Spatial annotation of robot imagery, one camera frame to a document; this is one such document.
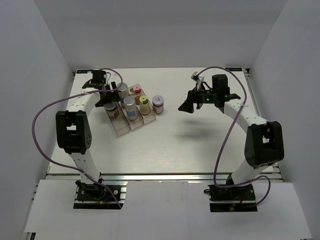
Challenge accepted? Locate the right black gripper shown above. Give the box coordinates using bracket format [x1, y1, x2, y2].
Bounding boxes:
[178, 82, 218, 114]

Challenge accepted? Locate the white lid jar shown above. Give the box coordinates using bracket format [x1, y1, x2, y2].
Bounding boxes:
[152, 95, 164, 114]
[104, 102, 119, 118]

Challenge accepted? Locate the silver lid jar blue label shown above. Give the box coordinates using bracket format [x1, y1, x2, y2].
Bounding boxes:
[123, 96, 138, 121]

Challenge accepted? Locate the pink cap spice bottle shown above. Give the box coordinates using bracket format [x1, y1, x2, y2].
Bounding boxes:
[132, 84, 144, 105]

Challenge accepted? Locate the yellow cap white bottle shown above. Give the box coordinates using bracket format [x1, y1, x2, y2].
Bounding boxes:
[139, 95, 151, 116]

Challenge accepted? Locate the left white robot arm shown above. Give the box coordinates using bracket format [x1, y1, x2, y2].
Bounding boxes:
[55, 68, 119, 200]

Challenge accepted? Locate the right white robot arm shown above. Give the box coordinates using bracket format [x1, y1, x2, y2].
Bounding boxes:
[178, 73, 285, 200]

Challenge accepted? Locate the blue sticker left corner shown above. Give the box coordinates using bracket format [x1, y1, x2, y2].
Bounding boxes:
[76, 69, 93, 74]

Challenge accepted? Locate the blue sticker corner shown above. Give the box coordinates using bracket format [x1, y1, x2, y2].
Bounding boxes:
[76, 69, 93, 74]
[225, 67, 243, 72]

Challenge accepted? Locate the left clear organizer tray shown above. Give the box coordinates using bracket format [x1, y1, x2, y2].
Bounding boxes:
[108, 102, 131, 136]

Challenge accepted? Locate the blue sticker right corner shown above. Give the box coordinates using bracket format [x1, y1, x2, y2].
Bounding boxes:
[225, 67, 243, 72]

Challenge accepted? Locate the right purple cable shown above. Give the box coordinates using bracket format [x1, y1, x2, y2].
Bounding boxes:
[199, 66, 271, 207]

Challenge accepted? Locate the purple cable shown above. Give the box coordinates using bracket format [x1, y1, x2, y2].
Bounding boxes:
[199, 66, 271, 207]
[32, 67, 125, 210]

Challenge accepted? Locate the aluminium front rail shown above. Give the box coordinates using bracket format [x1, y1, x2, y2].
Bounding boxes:
[47, 172, 283, 182]

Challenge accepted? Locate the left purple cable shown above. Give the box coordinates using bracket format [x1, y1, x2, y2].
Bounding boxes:
[32, 67, 125, 210]

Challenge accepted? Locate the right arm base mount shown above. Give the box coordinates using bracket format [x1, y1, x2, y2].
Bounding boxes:
[203, 182, 258, 213]

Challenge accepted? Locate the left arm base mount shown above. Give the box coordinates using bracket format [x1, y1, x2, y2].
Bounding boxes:
[73, 173, 124, 210]

